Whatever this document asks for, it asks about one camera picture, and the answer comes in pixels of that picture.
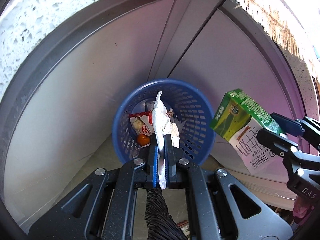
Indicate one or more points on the pink checked fringed cloth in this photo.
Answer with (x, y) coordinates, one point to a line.
(282, 26)

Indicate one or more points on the green white milk carton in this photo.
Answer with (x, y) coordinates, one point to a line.
(238, 120)

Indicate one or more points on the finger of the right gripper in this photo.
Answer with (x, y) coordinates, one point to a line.
(289, 126)
(279, 145)

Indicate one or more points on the white tissue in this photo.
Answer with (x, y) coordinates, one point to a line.
(162, 126)

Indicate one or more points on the orange peel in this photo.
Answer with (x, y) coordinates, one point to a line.
(142, 139)

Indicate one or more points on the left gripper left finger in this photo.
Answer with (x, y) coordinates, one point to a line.
(153, 163)

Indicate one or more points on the red paper snack box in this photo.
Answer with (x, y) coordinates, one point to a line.
(146, 117)

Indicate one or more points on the blue plastic trash basket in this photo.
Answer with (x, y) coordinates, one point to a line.
(186, 106)

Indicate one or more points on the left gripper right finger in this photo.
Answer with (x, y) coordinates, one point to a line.
(170, 162)

